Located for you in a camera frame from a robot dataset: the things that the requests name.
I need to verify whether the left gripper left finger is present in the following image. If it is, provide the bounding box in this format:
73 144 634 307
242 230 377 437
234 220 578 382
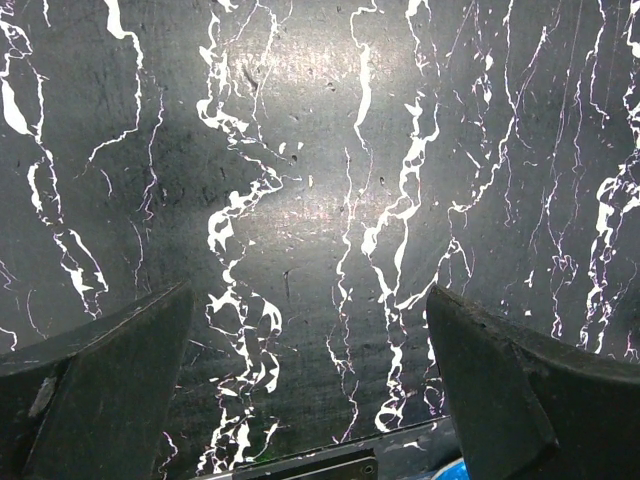
1 283 194 479

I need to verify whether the blue roll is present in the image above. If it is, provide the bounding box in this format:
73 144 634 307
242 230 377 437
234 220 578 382
431 458 470 480

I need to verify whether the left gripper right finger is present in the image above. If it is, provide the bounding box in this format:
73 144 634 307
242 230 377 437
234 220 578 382
426 285 639 479

